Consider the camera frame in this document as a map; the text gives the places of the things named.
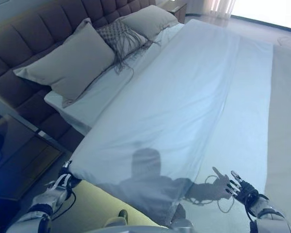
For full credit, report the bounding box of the sheer window curtain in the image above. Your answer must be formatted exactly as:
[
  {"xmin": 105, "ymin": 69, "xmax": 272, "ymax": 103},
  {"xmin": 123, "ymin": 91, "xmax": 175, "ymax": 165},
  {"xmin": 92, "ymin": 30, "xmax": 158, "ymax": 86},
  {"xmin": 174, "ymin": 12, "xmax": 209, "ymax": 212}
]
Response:
[{"xmin": 201, "ymin": 0, "xmax": 236, "ymax": 17}]

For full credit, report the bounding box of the large beige pillow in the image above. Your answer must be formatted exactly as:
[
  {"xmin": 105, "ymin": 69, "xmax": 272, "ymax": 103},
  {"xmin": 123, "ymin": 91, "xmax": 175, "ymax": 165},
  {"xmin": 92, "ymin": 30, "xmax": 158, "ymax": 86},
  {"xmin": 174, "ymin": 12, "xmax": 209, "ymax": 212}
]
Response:
[
  {"xmin": 13, "ymin": 18, "xmax": 116, "ymax": 109},
  {"xmin": 121, "ymin": 4, "xmax": 179, "ymax": 41}
]

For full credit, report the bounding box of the fringed macrame cushion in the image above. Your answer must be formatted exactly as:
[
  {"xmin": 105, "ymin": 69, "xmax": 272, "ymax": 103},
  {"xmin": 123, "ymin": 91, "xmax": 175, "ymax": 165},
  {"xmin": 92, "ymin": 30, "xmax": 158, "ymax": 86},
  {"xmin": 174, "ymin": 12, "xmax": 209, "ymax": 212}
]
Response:
[{"xmin": 96, "ymin": 19, "xmax": 162, "ymax": 83}]

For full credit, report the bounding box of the tufted upholstered headboard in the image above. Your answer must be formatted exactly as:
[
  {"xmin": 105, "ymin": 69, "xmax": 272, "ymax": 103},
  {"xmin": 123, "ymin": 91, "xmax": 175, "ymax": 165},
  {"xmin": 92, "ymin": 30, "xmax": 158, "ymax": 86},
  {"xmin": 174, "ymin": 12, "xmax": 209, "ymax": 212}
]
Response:
[{"xmin": 0, "ymin": 0, "xmax": 165, "ymax": 88}]

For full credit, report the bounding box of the silver robot leg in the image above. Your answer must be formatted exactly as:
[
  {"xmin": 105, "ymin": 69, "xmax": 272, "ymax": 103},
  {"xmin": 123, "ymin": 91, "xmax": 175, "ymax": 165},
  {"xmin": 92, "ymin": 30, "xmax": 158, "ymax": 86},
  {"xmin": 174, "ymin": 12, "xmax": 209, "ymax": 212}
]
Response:
[
  {"xmin": 104, "ymin": 209, "xmax": 129, "ymax": 229},
  {"xmin": 171, "ymin": 203, "xmax": 187, "ymax": 222}
]

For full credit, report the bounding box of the wooden nightstand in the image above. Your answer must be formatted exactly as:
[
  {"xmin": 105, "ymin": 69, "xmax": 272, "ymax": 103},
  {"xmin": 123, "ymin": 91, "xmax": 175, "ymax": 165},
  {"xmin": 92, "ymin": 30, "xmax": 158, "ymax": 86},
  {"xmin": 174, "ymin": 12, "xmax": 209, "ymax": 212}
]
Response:
[
  {"xmin": 0, "ymin": 89, "xmax": 71, "ymax": 202},
  {"xmin": 166, "ymin": 2, "xmax": 188, "ymax": 24}
]

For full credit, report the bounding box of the white bed sheet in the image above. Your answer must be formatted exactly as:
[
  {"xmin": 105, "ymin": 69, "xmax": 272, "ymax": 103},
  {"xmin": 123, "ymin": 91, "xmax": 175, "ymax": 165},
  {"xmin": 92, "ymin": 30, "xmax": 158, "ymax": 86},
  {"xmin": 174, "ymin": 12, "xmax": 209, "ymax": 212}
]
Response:
[{"xmin": 43, "ymin": 23, "xmax": 185, "ymax": 135}]

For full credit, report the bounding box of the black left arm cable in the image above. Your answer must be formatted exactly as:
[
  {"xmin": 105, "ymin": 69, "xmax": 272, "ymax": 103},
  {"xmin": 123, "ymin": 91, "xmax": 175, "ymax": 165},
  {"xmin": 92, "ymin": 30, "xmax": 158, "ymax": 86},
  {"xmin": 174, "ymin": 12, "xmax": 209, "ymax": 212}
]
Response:
[{"xmin": 50, "ymin": 184, "xmax": 78, "ymax": 216}]

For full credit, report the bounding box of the silver robot left leg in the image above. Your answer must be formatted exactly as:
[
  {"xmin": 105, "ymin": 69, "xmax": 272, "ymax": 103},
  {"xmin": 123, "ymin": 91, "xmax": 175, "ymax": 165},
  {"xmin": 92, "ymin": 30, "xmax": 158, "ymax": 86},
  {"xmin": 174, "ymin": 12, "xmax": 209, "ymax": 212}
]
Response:
[{"xmin": 104, "ymin": 209, "xmax": 129, "ymax": 229}]

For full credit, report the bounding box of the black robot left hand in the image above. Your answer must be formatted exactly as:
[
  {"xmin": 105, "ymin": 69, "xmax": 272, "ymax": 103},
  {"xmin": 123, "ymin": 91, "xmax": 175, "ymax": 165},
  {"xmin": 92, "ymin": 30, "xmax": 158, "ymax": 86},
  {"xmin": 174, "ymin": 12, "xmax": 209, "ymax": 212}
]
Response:
[{"xmin": 54, "ymin": 160, "xmax": 80, "ymax": 192}]

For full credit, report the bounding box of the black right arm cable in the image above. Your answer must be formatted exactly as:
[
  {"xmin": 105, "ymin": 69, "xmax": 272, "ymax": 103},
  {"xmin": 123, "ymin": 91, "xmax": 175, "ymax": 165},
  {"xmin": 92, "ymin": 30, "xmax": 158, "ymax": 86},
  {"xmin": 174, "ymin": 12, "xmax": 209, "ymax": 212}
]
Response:
[{"xmin": 244, "ymin": 196, "xmax": 258, "ymax": 224}]

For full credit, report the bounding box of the beige bed runner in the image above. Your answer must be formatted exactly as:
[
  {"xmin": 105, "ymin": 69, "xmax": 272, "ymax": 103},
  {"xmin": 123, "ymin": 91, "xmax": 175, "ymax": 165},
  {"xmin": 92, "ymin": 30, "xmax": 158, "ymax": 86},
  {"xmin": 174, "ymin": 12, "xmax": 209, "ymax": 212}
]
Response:
[{"xmin": 242, "ymin": 45, "xmax": 291, "ymax": 233}]

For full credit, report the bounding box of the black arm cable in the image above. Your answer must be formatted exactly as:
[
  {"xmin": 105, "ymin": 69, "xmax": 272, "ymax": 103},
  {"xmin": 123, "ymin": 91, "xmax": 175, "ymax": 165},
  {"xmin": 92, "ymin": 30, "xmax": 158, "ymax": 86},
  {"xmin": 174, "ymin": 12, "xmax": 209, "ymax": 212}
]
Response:
[
  {"xmin": 244, "ymin": 196, "xmax": 258, "ymax": 224},
  {"xmin": 50, "ymin": 184, "xmax": 78, "ymax": 216}
]

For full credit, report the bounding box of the silver robot right leg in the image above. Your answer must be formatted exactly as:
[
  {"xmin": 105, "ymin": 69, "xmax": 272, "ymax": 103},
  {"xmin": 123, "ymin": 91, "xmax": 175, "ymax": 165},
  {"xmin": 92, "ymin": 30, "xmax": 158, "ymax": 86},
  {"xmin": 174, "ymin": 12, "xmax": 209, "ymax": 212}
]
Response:
[{"xmin": 171, "ymin": 203, "xmax": 187, "ymax": 222}]

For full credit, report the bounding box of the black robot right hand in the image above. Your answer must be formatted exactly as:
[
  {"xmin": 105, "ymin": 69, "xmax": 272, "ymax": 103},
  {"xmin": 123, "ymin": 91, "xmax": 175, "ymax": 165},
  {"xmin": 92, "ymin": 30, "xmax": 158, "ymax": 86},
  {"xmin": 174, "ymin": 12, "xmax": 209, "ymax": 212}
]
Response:
[{"xmin": 224, "ymin": 169, "xmax": 260, "ymax": 204}]

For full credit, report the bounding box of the white duvet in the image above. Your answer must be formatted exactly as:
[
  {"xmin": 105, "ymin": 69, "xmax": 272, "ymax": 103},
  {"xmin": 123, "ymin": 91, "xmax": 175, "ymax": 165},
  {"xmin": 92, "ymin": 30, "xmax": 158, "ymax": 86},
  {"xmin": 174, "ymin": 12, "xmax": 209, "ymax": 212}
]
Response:
[{"xmin": 70, "ymin": 19, "xmax": 275, "ymax": 233}]

